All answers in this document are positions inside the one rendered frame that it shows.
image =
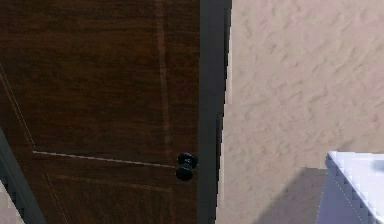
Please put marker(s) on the black round door knob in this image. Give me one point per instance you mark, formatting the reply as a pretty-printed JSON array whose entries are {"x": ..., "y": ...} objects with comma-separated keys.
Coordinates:
[{"x": 185, "y": 166}]

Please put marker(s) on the white bathtub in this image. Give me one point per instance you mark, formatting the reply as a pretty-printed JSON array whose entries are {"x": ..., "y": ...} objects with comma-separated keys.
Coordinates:
[{"x": 356, "y": 190}]

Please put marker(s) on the dark brown wooden door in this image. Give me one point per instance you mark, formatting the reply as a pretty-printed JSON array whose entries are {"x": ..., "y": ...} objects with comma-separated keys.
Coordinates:
[{"x": 100, "y": 83}]

